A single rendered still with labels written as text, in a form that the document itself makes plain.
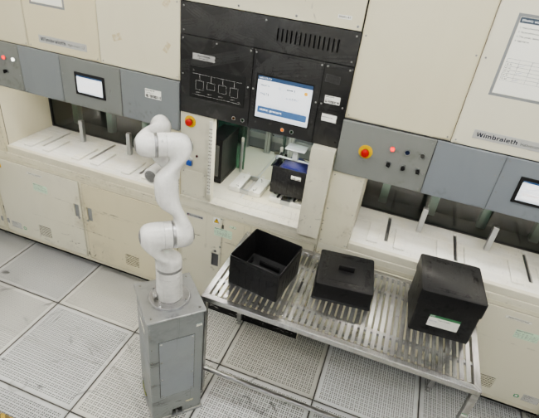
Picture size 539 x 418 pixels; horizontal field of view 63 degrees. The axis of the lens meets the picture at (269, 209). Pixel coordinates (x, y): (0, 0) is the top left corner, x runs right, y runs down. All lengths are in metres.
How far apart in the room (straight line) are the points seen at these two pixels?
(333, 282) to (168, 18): 1.53
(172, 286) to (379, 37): 1.43
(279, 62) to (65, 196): 1.83
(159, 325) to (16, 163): 1.84
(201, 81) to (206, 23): 0.28
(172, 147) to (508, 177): 1.48
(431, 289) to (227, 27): 1.54
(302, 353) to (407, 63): 1.87
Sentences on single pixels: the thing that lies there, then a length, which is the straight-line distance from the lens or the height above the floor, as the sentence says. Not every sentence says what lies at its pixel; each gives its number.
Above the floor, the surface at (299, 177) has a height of 1.08.
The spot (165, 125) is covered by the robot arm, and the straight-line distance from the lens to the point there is 1.91.
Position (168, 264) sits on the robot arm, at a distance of 1.97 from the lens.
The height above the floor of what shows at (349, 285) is 0.86.
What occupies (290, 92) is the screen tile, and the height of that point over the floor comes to 1.63.
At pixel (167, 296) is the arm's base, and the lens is 2.10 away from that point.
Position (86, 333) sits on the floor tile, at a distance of 3.11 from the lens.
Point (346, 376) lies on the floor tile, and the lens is 2.96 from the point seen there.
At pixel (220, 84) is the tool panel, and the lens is 2.33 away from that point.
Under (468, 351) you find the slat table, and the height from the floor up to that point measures 0.76.
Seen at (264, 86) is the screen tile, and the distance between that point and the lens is 2.24.
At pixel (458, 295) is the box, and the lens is 2.15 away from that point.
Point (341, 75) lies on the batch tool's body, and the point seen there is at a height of 1.76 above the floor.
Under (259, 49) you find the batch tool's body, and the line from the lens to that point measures 2.21.
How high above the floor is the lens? 2.28
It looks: 32 degrees down
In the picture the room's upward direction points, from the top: 8 degrees clockwise
